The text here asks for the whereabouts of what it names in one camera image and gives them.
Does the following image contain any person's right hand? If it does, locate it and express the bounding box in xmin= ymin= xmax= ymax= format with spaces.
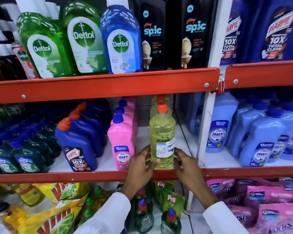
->
xmin=173 ymin=148 xmax=219 ymax=209

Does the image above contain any black toilet cleaner bottle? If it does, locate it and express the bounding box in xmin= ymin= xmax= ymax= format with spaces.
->
xmin=167 ymin=0 xmax=219 ymax=70
xmin=134 ymin=0 xmax=169 ymax=71

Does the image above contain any small pink disinfectant bottle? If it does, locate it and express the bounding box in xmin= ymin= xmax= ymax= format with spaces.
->
xmin=11 ymin=43 xmax=38 ymax=80

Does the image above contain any yellow liquid bottle dark cap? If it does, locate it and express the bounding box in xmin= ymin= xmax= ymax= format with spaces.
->
xmin=0 ymin=201 xmax=31 ymax=232

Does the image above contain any row of dark green bottles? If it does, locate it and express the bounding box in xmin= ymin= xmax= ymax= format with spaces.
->
xmin=0 ymin=116 xmax=62 ymax=175

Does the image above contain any person's left hand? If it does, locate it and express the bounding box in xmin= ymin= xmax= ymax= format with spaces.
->
xmin=122 ymin=145 xmax=160 ymax=201

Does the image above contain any row of brown disinfectant bottles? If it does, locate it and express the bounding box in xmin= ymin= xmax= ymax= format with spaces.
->
xmin=0 ymin=54 xmax=28 ymax=82

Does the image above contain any white shelf upright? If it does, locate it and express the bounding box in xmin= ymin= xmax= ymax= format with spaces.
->
xmin=186 ymin=0 xmax=234 ymax=213

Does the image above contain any blue disinfectant bottle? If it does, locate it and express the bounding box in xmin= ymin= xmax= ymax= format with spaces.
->
xmin=100 ymin=5 xmax=143 ymax=75

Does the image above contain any long red shelf rail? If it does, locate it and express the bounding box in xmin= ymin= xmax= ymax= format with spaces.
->
xmin=0 ymin=67 xmax=220 ymax=105

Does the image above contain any group of light blue bottles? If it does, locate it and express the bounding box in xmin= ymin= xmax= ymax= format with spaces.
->
xmin=186 ymin=91 xmax=293 ymax=168

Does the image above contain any person's left forearm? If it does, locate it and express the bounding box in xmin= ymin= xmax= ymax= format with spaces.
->
xmin=73 ymin=192 xmax=132 ymax=234

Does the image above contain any green disinfectant bottle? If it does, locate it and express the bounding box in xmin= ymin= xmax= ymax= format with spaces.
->
xmin=60 ymin=1 xmax=108 ymax=76
xmin=16 ymin=12 xmax=73 ymax=79

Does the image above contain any dark blue toilet cleaner bottle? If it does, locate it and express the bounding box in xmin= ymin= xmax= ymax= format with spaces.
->
xmin=220 ymin=0 xmax=247 ymax=66
xmin=237 ymin=0 xmax=293 ymax=64

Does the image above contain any green dishwash bottle red cap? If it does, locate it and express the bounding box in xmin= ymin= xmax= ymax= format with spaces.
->
xmin=134 ymin=187 xmax=155 ymax=234
xmin=160 ymin=208 xmax=182 ymax=234

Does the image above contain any yellow cleaner bottle orange cap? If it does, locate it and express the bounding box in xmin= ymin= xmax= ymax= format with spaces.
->
xmin=149 ymin=103 xmax=176 ymax=170
xmin=150 ymin=94 xmax=173 ymax=120

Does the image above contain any group of green-capped bottles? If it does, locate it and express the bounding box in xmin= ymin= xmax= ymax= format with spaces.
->
xmin=77 ymin=185 xmax=114 ymax=228

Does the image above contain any person's right forearm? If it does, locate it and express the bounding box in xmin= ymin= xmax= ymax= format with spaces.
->
xmin=202 ymin=201 xmax=250 ymax=234

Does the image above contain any green dishwash refill pouch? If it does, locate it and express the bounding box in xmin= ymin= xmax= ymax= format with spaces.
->
xmin=159 ymin=189 xmax=186 ymax=213
xmin=149 ymin=181 xmax=176 ymax=201

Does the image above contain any pile of pink packets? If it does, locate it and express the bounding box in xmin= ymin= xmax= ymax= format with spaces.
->
xmin=206 ymin=177 xmax=293 ymax=234

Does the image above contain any row of pink cleaner bottles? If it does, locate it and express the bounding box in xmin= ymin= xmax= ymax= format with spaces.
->
xmin=107 ymin=96 xmax=139 ymax=171

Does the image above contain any low red shelf rail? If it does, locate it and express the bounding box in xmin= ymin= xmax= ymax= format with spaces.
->
xmin=0 ymin=166 xmax=293 ymax=185

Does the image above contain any yellow green dishwash pouch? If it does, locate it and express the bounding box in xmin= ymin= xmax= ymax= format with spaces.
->
xmin=32 ymin=182 xmax=91 ymax=205
xmin=17 ymin=192 xmax=89 ymax=234

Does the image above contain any short red shelf rail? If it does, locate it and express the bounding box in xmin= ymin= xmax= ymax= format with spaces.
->
xmin=224 ymin=60 xmax=293 ymax=90

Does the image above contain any row of orange-capped blue bottles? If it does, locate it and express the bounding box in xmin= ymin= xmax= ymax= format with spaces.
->
xmin=55 ymin=98 xmax=113 ymax=172

